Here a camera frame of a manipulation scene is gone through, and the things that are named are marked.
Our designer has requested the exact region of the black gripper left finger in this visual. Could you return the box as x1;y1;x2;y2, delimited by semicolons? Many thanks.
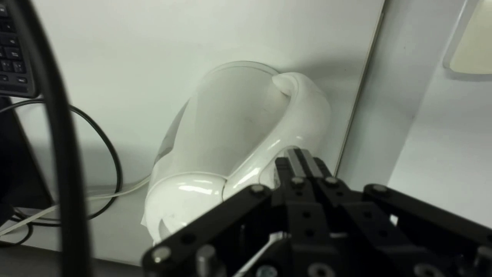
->
141;184;285;277

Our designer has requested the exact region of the white electric kettle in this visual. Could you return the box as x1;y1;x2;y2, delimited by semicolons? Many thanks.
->
141;61;330;243

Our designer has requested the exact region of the black cable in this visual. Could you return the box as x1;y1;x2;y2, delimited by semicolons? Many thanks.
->
0;0;124;277

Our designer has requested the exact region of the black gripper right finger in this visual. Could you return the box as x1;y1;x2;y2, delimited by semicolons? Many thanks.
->
275;149;492;277

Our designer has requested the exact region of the black keyboard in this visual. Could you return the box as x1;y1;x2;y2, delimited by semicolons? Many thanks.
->
0;0;38;98

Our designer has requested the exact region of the white cable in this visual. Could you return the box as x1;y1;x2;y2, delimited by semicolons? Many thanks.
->
0;173;153;238

